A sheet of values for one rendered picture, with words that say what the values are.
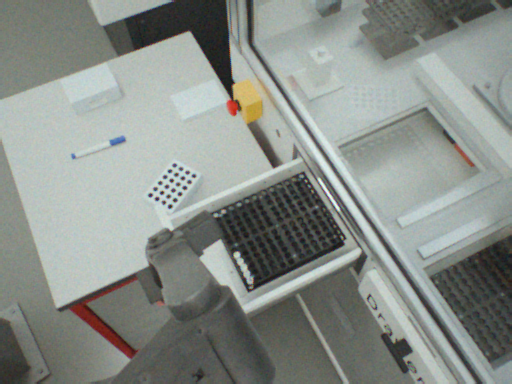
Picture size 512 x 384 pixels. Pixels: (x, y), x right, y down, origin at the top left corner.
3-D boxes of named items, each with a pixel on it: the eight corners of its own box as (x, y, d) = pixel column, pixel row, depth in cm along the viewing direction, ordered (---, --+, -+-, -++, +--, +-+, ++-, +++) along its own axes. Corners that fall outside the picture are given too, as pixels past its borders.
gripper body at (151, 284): (204, 280, 93) (202, 264, 87) (151, 307, 90) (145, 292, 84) (188, 251, 96) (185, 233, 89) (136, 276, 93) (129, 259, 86)
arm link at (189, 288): (156, 317, 37) (230, 436, 39) (223, 274, 38) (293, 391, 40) (139, 237, 79) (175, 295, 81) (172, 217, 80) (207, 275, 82)
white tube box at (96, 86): (77, 115, 136) (70, 103, 132) (66, 92, 140) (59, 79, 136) (122, 97, 139) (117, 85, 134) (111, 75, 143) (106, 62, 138)
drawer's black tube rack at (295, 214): (248, 296, 105) (247, 286, 99) (212, 226, 112) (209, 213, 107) (342, 250, 109) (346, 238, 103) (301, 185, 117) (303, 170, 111)
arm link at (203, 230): (151, 240, 75) (181, 289, 76) (216, 199, 78) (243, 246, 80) (137, 236, 86) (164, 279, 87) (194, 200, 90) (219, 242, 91)
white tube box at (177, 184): (173, 221, 121) (171, 213, 118) (145, 204, 124) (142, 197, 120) (203, 181, 126) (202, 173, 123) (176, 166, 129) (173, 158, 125)
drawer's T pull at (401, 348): (403, 374, 91) (404, 373, 90) (379, 335, 94) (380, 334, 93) (420, 365, 92) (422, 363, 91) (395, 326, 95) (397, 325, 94)
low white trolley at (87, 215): (134, 369, 179) (55, 308, 112) (80, 223, 206) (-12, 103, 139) (283, 294, 191) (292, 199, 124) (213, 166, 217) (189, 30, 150)
